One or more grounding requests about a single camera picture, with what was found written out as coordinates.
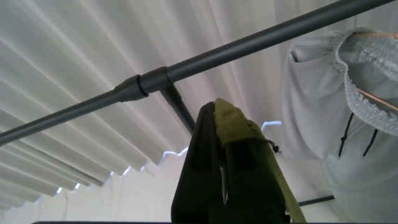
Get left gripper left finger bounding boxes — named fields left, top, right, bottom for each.
left=170, top=101, right=225, bottom=223

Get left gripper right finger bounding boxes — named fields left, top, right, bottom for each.
left=223, top=140, right=290, bottom=223

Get green garment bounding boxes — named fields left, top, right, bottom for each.
left=213, top=98, right=307, bottom=223

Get pale grey trousers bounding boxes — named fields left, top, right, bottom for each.
left=279, top=27, right=398, bottom=223

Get pink clothes hanger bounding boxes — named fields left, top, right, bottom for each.
left=351, top=30, right=398, bottom=113

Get black clothes rack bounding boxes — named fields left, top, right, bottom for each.
left=0, top=0, right=396, bottom=208

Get white curtain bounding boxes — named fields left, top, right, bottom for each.
left=0, top=0, right=398, bottom=211

